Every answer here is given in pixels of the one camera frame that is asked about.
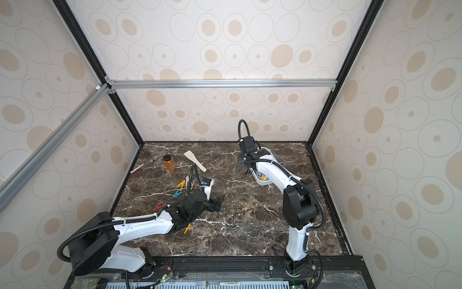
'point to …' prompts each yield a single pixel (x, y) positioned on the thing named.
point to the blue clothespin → (177, 194)
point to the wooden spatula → (189, 155)
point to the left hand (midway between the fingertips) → (221, 193)
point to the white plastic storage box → (260, 179)
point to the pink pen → (136, 168)
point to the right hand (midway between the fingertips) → (251, 159)
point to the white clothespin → (187, 182)
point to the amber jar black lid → (169, 162)
